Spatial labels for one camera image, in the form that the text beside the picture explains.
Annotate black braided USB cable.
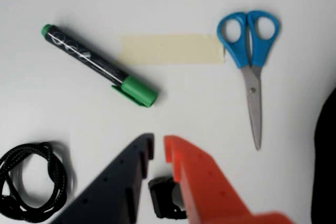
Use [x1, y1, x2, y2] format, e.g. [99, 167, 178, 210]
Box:
[0, 141, 78, 222]

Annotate green and black marker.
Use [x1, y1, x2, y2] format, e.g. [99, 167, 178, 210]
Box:
[40, 24, 160, 109]

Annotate wide beige masking tape strip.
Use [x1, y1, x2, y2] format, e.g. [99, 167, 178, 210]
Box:
[120, 34, 226, 66]

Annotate black fabric bag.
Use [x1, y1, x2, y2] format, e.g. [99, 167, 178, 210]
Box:
[311, 87, 336, 224]

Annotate black plastic ring clip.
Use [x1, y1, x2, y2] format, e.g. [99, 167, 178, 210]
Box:
[148, 175, 188, 220]

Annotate blue handled scissors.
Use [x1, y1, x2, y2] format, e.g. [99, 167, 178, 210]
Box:
[216, 10, 280, 152]

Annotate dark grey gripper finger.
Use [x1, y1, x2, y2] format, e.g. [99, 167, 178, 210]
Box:
[49, 133, 155, 224]

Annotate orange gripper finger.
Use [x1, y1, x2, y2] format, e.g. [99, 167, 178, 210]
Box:
[163, 134, 298, 224]

